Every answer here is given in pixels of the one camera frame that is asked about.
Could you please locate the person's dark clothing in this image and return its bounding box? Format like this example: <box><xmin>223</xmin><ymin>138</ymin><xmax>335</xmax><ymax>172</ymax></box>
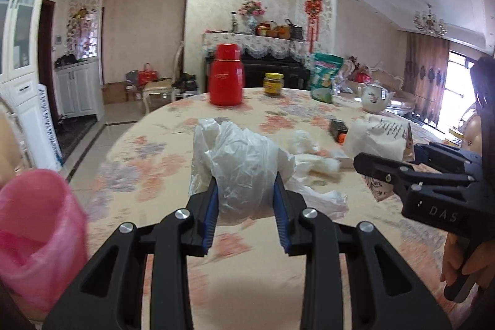
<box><xmin>469</xmin><ymin>55</ymin><xmax>495</xmax><ymax>161</ymax></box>

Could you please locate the white carved lattice screen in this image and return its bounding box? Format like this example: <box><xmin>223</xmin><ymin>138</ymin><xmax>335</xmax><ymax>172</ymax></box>
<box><xmin>66</xmin><ymin>0</ymin><xmax>107</xmax><ymax>62</ymax></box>
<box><xmin>296</xmin><ymin>0</ymin><xmax>337</xmax><ymax>60</ymax></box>

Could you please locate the low white cabinet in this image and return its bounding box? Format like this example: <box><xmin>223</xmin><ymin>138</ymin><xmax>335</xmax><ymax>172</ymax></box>
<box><xmin>54</xmin><ymin>59</ymin><xmax>105</xmax><ymax>122</ymax></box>

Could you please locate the floral paper packet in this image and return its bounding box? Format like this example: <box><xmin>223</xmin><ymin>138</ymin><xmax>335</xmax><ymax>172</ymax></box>
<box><xmin>343</xmin><ymin>114</ymin><xmax>415</xmax><ymax>203</ymax></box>

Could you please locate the white floral teapot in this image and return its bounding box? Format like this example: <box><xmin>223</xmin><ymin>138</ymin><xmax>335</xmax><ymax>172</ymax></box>
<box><xmin>356</xmin><ymin>80</ymin><xmax>397</xmax><ymax>114</ymax></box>

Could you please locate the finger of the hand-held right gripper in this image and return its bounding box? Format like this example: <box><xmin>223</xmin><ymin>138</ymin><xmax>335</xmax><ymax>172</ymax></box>
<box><xmin>413</xmin><ymin>144</ymin><xmax>483</xmax><ymax>176</ymax></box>
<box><xmin>353</xmin><ymin>152</ymin><xmax>477</xmax><ymax>200</ymax></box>

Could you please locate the beige tufted dining chair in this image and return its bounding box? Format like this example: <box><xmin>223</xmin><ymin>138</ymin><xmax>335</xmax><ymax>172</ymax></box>
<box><xmin>462</xmin><ymin>102</ymin><xmax>486</xmax><ymax>156</ymax></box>
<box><xmin>0</xmin><ymin>98</ymin><xmax>29</xmax><ymax>184</ymax></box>

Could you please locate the white carved sofa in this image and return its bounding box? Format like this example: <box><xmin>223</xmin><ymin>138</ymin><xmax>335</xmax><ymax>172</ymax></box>
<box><xmin>344</xmin><ymin>57</ymin><xmax>416</xmax><ymax>104</ymax></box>

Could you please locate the black upright piano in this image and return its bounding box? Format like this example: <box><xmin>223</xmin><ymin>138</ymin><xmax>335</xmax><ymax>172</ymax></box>
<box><xmin>205</xmin><ymin>57</ymin><xmax>312</xmax><ymax>91</ymax></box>

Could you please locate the dark patterned handbag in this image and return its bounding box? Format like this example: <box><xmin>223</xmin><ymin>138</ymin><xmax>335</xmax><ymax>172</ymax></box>
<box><xmin>284</xmin><ymin>19</ymin><xmax>306</xmax><ymax>41</ymax></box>

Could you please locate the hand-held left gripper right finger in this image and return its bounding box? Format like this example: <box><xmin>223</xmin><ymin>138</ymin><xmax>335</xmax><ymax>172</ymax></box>
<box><xmin>273</xmin><ymin>175</ymin><xmax>455</xmax><ymax>330</ymax></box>

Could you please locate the person's right hand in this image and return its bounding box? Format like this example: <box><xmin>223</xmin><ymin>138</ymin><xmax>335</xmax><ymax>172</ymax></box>
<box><xmin>441</xmin><ymin>233</ymin><xmax>495</xmax><ymax>290</ymax></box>

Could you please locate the red knot ornament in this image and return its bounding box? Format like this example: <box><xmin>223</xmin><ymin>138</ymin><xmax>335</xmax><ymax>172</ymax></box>
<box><xmin>303</xmin><ymin>0</ymin><xmax>325</xmax><ymax>53</ymax></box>

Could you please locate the cardboard box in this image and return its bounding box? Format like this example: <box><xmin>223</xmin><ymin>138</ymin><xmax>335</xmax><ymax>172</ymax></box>
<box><xmin>102</xmin><ymin>82</ymin><xmax>130</xmax><ymax>104</ymax></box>

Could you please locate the small black box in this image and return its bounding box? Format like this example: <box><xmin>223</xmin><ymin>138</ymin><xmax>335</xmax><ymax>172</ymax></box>
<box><xmin>329</xmin><ymin>118</ymin><xmax>351</xmax><ymax>142</ymax></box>

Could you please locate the pink lined waste bin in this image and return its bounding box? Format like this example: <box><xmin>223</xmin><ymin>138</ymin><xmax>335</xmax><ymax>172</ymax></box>
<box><xmin>0</xmin><ymin>169</ymin><xmax>90</xmax><ymax>319</ymax></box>

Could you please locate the brown woven basket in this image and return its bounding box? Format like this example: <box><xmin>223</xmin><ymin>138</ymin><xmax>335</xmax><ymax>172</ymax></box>
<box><xmin>256</xmin><ymin>21</ymin><xmax>278</xmax><ymax>37</ymax></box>

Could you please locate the clear plastic bag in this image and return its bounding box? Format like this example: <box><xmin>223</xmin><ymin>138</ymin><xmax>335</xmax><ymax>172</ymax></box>
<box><xmin>189</xmin><ymin>117</ymin><xmax>349</xmax><ymax>226</ymax></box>

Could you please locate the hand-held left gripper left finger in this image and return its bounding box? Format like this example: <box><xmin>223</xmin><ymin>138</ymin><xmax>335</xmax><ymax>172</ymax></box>
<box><xmin>41</xmin><ymin>179</ymin><xmax>221</xmax><ymax>330</ymax></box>

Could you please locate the cream carved chair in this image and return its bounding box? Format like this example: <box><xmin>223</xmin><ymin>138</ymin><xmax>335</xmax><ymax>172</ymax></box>
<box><xmin>142</xmin><ymin>42</ymin><xmax>185</xmax><ymax>114</ymax></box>

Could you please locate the glass balcony door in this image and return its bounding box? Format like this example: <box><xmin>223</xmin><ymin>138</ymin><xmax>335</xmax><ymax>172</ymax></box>
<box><xmin>445</xmin><ymin>49</ymin><xmax>478</xmax><ymax>130</ymax></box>

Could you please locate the dark wooden door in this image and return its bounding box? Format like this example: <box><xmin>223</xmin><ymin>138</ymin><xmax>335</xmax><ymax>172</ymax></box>
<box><xmin>38</xmin><ymin>0</ymin><xmax>58</xmax><ymax>118</ymax></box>

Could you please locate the green snack bag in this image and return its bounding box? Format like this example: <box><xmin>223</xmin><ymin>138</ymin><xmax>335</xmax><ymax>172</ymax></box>
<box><xmin>310</xmin><ymin>52</ymin><xmax>344</xmax><ymax>104</ymax></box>

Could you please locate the tall white cabinet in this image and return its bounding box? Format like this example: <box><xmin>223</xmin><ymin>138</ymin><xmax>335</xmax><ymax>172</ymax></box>
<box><xmin>0</xmin><ymin>0</ymin><xmax>64</xmax><ymax>176</ymax></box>

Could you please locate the vase of pink flowers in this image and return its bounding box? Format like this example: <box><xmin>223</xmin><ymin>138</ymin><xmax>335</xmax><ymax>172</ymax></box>
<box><xmin>238</xmin><ymin>0</ymin><xmax>267</xmax><ymax>34</ymax></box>

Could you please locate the brown patterned curtain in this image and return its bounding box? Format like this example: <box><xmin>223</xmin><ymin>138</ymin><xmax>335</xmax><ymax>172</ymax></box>
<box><xmin>404</xmin><ymin>32</ymin><xmax>451</xmax><ymax>126</ymax></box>

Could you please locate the white perforated panel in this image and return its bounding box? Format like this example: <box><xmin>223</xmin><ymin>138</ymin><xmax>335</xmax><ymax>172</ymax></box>
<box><xmin>37</xmin><ymin>83</ymin><xmax>64</xmax><ymax>172</ymax></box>

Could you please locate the red gift bag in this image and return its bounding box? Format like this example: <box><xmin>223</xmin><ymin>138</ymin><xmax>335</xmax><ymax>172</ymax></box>
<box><xmin>138</xmin><ymin>63</ymin><xmax>159</xmax><ymax>86</ymax></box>

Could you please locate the white tissue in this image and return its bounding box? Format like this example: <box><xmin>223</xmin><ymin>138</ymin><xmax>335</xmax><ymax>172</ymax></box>
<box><xmin>298</xmin><ymin>155</ymin><xmax>342</xmax><ymax>175</ymax></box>
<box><xmin>288</xmin><ymin>129</ymin><xmax>321</xmax><ymax>156</ymax></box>

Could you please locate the crystal chandelier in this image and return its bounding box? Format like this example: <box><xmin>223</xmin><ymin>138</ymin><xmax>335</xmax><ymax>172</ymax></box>
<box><xmin>412</xmin><ymin>4</ymin><xmax>448</xmax><ymax>38</ymax></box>

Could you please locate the dark bag on chair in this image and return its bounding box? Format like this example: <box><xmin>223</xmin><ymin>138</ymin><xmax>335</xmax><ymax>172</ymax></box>
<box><xmin>172</xmin><ymin>73</ymin><xmax>202</xmax><ymax>95</ymax></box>

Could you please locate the lace-fringed floral piano cover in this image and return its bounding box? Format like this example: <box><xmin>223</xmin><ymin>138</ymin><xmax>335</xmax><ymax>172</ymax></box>
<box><xmin>202</xmin><ymin>32</ymin><xmax>314</xmax><ymax>62</ymax></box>

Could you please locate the floral tablecloth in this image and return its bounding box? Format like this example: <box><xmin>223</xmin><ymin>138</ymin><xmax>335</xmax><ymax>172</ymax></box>
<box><xmin>87</xmin><ymin>87</ymin><xmax>480</xmax><ymax>330</ymax></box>

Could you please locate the black bag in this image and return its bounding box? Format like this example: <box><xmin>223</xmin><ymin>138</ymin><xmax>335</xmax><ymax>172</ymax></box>
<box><xmin>54</xmin><ymin>54</ymin><xmax>80</xmax><ymax>68</ymax></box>

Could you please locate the red thermos flask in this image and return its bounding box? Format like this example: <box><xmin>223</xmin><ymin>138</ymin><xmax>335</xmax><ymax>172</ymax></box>
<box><xmin>209</xmin><ymin>43</ymin><xmax>246</xmax><ymax>107</ymax></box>

